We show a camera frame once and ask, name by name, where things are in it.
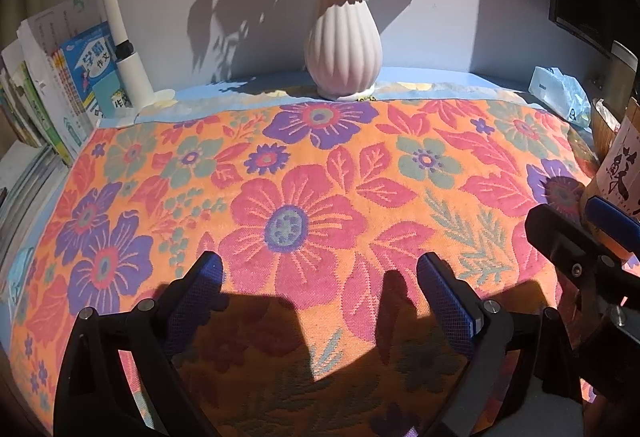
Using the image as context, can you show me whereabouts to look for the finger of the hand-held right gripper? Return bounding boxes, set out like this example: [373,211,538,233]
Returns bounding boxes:
[585,196,640,264]
[525,204,622,284]

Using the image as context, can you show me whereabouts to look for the white desk lamp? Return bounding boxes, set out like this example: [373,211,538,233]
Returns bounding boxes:
[92,0,176,110]

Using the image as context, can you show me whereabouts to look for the stack of flat books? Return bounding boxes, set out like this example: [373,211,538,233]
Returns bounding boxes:
[0,140,71,258]

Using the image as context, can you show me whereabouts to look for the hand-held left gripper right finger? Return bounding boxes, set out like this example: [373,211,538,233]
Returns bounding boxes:
[416,252,586,437]

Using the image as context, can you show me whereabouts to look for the floral orange table cloth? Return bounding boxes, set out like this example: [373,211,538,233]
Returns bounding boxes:
[0,97,601,437]

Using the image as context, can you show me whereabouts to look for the bamboo pen holder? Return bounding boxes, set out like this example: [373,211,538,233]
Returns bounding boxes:
[582,97,640,263]

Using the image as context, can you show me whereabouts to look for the row of standing books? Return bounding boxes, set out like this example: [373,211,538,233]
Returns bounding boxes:
[0,0,131,168]

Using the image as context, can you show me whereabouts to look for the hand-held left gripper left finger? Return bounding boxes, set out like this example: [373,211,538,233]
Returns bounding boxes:
[52,251,224,437]

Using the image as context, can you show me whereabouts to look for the blue white tissue pack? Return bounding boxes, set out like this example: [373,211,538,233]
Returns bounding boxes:
[529,66,592,127]

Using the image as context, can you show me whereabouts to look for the grey monitor stand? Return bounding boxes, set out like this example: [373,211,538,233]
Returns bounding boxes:
[609,41,640,118]

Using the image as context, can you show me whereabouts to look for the pink ribbed vase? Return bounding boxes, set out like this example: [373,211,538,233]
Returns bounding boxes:
[304,0,383,102]

